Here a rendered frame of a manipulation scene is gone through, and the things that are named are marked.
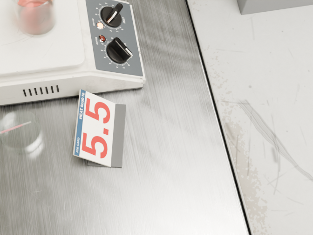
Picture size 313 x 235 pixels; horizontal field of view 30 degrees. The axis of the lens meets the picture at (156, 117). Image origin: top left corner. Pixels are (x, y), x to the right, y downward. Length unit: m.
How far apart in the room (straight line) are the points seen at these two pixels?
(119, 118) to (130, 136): 0.03
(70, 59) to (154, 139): 0.16
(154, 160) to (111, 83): 0.12
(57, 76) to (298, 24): 0.37
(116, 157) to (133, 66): 0.12
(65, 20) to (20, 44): 0.06
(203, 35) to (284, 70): 0.13
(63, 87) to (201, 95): 0.19
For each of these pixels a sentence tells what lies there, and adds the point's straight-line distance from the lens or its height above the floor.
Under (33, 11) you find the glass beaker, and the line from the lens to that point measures 0.70.
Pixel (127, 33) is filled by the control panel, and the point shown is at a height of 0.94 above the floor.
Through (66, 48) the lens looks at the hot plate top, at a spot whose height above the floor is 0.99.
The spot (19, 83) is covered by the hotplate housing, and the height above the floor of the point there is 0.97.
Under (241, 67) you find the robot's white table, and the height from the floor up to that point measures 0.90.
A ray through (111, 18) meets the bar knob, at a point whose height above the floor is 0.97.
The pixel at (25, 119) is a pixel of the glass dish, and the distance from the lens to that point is 0.79.
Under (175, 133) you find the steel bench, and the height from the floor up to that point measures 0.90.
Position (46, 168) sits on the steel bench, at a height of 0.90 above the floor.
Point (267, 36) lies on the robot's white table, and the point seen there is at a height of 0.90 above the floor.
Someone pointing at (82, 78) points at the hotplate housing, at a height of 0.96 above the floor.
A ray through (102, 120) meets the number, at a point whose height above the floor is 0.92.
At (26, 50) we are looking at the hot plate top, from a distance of 0.74.
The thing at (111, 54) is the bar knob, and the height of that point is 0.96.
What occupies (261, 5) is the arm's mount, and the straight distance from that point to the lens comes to 0.88.
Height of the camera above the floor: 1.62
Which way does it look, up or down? 66 degrees down
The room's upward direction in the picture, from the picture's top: 10 degrees clockwise
